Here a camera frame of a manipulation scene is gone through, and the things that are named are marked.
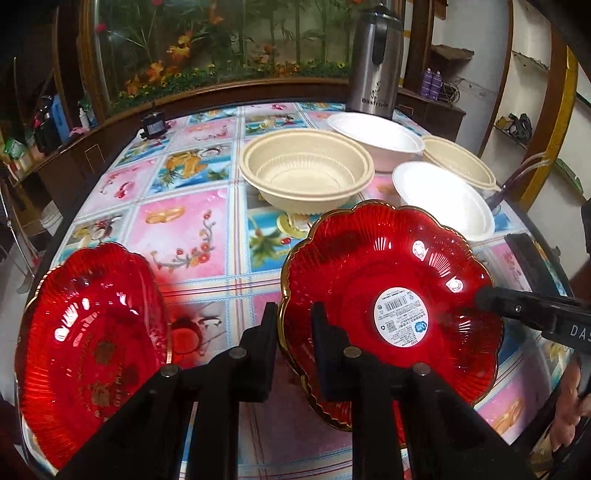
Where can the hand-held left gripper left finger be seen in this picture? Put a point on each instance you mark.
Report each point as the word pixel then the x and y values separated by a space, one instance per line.
pixel 264 355

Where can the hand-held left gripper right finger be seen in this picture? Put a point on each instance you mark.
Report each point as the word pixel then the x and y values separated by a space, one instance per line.
pixel 328 355

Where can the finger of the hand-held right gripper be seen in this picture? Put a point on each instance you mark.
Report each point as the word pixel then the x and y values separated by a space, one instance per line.
pixel 517 307
pixel 535 263

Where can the red glass plate white label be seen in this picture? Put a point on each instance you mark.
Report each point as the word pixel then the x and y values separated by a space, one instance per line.
pixel 397 258

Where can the small white foam bowl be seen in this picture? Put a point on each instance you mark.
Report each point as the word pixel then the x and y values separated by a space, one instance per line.
pixel 438 194

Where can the small beige plastic bowl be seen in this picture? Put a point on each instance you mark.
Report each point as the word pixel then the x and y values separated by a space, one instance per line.
pixel 457 159

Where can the large beige plastic bowl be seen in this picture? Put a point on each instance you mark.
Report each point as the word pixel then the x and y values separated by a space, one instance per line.
pixel 304 166

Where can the red glass plate gold print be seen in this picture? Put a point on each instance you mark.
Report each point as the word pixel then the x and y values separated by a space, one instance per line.
pixel 69 323

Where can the wide white foam bowl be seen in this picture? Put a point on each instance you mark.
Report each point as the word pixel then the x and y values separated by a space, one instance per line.
pixel 374 134

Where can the person's right hand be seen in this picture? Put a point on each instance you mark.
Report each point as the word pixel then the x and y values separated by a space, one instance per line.
pixel 572 415

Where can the dark wooden cabinet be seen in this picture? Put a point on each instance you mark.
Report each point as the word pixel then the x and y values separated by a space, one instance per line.
pixel 434 113

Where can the purple bottle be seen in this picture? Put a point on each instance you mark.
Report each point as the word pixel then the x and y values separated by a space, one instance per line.
pixel 436 85
pixel 426 83

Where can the stainless steel thermos jug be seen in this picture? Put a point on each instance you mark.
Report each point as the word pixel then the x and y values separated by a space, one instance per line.
pixel 371 69

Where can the small black device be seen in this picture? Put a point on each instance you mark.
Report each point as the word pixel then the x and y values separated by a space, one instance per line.
pixel 152 125

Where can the white plastic bottle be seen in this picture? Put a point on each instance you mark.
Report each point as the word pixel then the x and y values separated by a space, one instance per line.
pixel 84 116

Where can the blue plastic bottle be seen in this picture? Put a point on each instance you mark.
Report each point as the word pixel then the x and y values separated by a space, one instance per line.
pixel 59 117

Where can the black jug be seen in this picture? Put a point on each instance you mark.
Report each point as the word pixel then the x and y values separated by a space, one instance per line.
pixel 45 127

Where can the green packet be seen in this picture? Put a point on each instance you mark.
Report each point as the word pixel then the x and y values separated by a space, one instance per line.
pixel 14 154

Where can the flower and bamboo wall mural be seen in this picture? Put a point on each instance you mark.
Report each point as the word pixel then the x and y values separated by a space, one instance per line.
pixel 221 41

